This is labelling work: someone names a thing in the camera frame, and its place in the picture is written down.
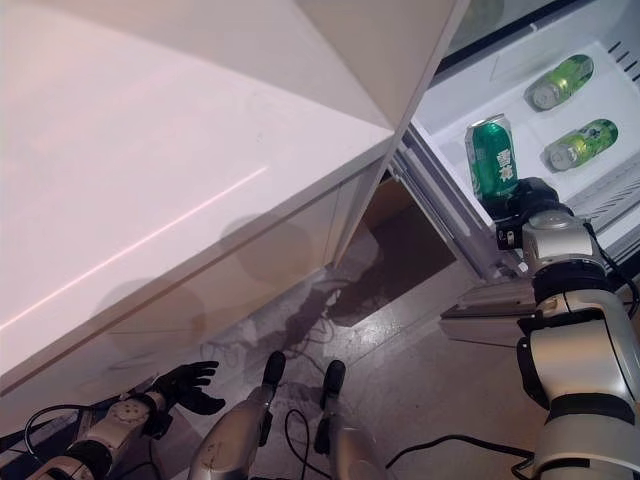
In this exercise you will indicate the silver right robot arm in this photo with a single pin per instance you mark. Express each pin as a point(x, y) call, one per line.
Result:
point(580, 360)

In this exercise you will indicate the tall green drink can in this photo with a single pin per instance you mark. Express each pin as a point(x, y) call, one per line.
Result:
point(492, 160)

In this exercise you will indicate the green bottle, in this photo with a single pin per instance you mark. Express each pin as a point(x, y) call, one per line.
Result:
point(582, 146)
point(560, 82)

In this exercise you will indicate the white base cabinet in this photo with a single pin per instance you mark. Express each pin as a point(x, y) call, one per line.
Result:
point(200, 300)

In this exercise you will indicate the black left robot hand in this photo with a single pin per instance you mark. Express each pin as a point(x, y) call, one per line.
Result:
point(192, 390)

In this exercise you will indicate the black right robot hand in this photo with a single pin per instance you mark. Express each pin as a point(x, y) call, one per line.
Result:
point(530, 197)

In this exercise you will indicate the silver right robot leg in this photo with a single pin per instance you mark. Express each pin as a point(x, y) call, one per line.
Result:
point(350, 450)

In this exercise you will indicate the green bottle, far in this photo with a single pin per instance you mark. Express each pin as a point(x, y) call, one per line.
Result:
point(560, 82)

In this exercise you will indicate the white fridge drawer, steel front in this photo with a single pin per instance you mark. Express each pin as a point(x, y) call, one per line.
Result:
point(450, 115)

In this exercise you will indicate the tall white cabinet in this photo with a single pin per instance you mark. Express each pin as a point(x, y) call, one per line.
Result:
point(390, 50)

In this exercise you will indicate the stainless steel fridge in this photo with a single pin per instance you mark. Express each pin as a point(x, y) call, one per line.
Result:
point(480, 25)

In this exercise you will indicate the green bottle, near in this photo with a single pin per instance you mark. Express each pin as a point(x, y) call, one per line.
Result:
point(582, 146)

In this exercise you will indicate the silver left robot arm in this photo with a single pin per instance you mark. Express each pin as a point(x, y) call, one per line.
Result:
point(125, 412)

